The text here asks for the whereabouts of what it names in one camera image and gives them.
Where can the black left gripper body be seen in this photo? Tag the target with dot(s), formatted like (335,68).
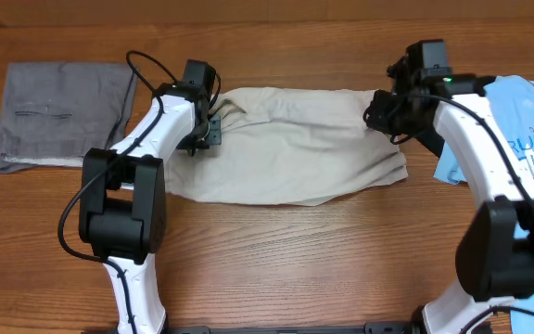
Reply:
(205,134)

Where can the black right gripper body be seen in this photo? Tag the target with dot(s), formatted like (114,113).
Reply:
(395,116)

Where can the beige khaki shorts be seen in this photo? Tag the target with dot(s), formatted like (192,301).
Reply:
(287,146)

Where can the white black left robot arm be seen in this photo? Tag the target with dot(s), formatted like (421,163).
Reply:
(122,206)

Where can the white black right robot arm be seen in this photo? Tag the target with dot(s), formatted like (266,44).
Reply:
(495,259)

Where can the black garment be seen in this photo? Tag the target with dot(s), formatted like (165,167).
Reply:
(432,141)

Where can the light blue printed t-shirt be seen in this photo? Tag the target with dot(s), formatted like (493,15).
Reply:
(512,106)

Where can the folded grey cloth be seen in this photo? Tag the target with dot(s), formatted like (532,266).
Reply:
(53,112)

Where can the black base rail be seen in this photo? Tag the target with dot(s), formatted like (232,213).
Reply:
(290,329)

